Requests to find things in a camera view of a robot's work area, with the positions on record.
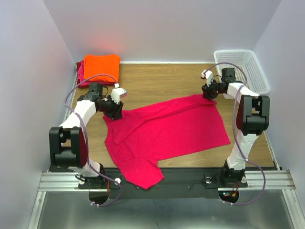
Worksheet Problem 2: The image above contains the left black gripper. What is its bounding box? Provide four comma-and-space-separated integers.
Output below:
99, 94, 124, 121

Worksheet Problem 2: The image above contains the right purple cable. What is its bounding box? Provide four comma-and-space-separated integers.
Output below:
204, 62, 266, 206

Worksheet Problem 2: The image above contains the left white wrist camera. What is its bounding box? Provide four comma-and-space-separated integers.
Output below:
111, 83, 127, 104

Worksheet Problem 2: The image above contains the folded orange t shirt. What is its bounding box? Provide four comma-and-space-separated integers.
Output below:
83, 54, 121, 83

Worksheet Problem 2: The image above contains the white plastic basket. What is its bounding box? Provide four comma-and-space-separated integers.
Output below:
213, 49, 270, 95

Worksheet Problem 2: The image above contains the crimson t shirt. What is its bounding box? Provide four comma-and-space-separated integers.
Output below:
104, 94, 230, 189

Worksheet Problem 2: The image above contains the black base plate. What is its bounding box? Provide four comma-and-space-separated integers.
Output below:
75, 167, 247, 201

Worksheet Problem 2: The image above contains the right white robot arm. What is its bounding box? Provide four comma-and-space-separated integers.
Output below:
201, 68, 270, 186

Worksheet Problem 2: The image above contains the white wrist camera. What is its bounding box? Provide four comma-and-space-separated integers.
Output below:
111, 83, 127, 104
201, 70, 214, 86

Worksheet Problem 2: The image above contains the folded pink t shirt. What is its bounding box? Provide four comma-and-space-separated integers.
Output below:
76, 59, 115, 87

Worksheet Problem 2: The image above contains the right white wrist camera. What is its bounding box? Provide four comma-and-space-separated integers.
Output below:
201, 70, 214, 86

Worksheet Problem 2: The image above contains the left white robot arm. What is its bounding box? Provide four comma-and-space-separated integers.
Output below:
49, 83, 127, 188

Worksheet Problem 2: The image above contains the aluminium frame rail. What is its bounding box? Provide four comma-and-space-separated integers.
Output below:
28, 170, 295, 229

